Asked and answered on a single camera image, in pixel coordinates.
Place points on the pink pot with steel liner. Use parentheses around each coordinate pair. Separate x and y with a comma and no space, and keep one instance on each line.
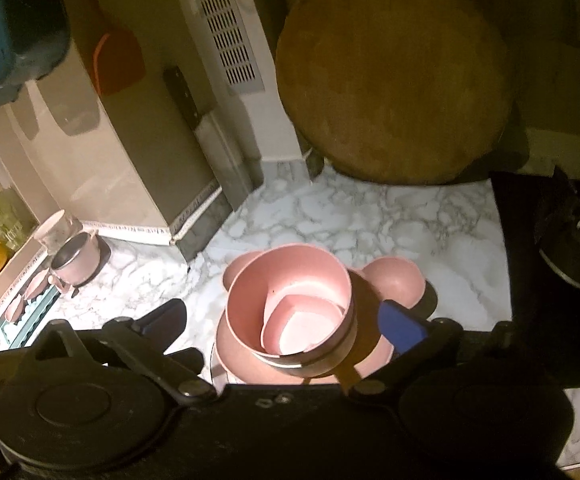
(77,260)

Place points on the teal ribbed mat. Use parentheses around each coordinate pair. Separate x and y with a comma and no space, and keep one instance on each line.
(30,322)

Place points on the black gas stove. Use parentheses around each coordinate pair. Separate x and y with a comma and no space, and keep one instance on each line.
(534,340)

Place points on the small pink heart dish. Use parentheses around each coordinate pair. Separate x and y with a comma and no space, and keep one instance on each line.
(295,330)

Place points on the pink bear-shaped plate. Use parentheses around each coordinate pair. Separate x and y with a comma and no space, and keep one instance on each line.
(394,280)

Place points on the white floral bowl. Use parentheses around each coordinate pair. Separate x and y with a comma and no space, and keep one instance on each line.
(55,230)

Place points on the stove burner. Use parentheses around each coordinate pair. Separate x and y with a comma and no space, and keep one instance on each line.
(577,245)

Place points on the white vent grille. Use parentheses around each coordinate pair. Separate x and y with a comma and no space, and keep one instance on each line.
(227,25)

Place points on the cleaver knife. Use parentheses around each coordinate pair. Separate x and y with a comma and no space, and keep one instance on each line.
(220,145)

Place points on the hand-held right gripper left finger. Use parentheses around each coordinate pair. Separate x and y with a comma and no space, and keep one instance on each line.
(162,321)

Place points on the pink bowl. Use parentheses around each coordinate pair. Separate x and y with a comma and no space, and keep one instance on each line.
(255,280)

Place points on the green glass pitcher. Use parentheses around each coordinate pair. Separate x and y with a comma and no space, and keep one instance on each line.
(0,210)

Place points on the round wooden cutting board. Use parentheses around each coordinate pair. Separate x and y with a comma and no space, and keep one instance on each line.
(394,75)

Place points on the teal hanging drain basket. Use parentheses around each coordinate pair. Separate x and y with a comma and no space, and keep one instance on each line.
(17,35)

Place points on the music note edge tape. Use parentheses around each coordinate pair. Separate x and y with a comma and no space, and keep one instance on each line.
(135,232)

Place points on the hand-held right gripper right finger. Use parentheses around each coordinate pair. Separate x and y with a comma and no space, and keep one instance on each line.
(402,327)

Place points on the orange spatula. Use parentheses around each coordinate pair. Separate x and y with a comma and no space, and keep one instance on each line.
(120,62)

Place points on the cream bowl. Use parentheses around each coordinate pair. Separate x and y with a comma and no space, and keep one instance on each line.
(282,359)

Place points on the large white plate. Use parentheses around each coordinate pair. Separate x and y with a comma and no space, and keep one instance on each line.
(215,360)

